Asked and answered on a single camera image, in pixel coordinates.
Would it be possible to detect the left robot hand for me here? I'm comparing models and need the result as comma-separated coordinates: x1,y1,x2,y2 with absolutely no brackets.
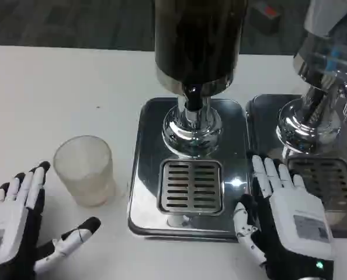
0,161,102,280

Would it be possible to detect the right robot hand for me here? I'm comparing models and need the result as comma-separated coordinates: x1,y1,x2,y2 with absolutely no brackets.
234,154,337,280

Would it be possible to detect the steel drain grid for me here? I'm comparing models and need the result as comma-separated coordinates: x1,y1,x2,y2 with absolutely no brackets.
287,157,347,212
157,159,224,215

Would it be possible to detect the steel drip tray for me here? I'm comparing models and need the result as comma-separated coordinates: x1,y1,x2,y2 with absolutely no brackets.
127,97,254,242
245,93,347,234

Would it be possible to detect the clear ribbed glass cup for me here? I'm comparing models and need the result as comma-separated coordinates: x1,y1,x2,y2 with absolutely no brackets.
53,135,116,208

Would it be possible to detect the clear drink dispenser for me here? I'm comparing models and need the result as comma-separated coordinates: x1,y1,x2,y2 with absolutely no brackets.
275,0,347,160

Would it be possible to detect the black dispenser tap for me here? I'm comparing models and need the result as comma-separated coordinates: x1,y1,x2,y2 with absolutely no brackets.
182,83,210,113

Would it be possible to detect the dark drink dispenser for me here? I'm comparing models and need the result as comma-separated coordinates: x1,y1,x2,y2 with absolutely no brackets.
154,0,249,158

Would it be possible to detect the dark box with red label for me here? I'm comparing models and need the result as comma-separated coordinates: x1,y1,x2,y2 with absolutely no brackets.
247,5,282,34

